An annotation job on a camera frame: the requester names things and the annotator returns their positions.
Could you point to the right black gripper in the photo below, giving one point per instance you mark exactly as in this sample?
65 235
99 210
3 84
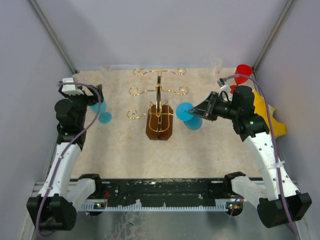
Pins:
206 108

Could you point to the right aluminium corner post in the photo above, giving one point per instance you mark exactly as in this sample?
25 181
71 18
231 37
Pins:
283 16

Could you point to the clear wine glass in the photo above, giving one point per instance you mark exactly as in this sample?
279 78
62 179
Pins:
106 70
216 66
77 77

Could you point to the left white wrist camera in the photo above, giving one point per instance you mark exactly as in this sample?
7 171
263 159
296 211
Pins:
69 87

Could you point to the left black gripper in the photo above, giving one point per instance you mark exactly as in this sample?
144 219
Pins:
84 96

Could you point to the patterned yellow cloth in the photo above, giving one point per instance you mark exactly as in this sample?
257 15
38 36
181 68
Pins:
259 103

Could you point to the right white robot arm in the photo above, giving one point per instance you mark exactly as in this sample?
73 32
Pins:
270 160

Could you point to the blue wine glass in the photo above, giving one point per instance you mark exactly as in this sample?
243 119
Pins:
104 116
191 121

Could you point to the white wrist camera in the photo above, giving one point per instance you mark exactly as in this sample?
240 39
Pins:
222 82
69 87

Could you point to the left aluminium corner post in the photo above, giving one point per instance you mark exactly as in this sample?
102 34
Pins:
51 33

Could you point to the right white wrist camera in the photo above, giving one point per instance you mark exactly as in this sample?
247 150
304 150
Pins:
222 82

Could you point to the gold wire glass rack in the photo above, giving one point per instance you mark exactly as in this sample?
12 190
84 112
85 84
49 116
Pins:
159 124

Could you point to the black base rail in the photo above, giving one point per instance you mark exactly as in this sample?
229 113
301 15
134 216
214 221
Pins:
163 194

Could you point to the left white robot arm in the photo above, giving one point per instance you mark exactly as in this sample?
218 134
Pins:
60 170

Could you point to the aluminium corner post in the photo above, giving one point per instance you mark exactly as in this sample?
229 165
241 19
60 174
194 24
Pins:
283 16
51 33

